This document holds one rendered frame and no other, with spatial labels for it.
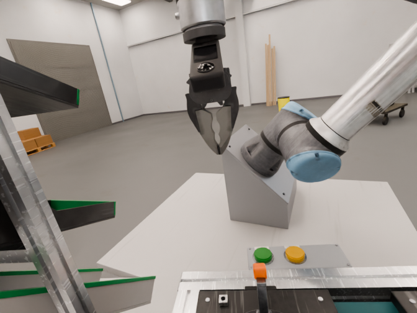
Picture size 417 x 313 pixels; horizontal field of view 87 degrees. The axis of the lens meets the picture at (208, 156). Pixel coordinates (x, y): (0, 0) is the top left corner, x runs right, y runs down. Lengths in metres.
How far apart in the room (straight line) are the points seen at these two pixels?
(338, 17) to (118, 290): 10.30
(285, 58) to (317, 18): 1.63
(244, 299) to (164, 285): 0.27
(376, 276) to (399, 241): 0.28
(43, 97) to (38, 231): 0.14
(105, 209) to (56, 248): 0.09
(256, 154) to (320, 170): 0.21
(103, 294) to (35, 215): 0.18
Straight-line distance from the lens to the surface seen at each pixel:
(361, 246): 0.79
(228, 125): 0.39
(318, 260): 0.57
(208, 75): 0.30
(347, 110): 0.58
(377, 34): 10.45
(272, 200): 0.75
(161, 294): 0.68
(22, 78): 0.29
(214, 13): 0.39
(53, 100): 0.31
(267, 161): 0.73
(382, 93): 0.57
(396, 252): 0.80
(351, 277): 0.57
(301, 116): 0.68
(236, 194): 0.78
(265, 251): 0.56
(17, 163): 0.24
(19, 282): 0.45
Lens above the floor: 1.35
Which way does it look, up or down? 19 degrees down
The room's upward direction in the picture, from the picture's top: 9 degrees counter-clockwise
